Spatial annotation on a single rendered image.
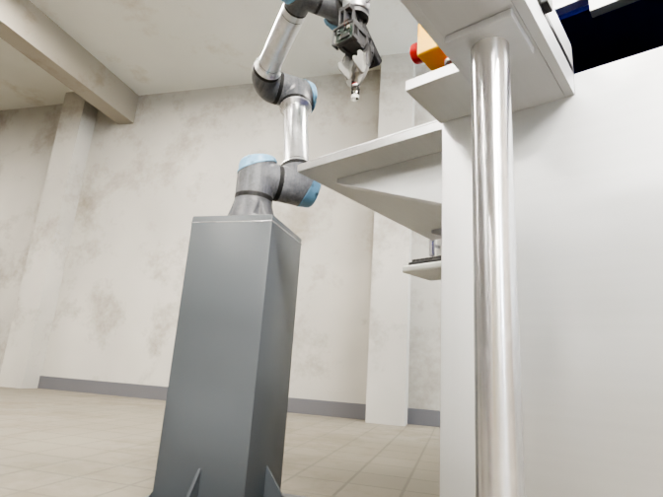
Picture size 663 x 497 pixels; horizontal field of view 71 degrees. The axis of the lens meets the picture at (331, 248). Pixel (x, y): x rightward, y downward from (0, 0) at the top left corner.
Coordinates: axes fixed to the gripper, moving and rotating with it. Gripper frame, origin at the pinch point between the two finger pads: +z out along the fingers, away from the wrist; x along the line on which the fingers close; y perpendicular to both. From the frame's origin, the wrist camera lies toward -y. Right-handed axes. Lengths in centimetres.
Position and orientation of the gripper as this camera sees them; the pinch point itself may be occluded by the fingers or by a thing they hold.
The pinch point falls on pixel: (356, 83)
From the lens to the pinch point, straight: 131.1
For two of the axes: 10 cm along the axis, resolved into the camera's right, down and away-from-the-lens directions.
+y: -6.4, -2.3, -7.4
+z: -0.6, 9.7, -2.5
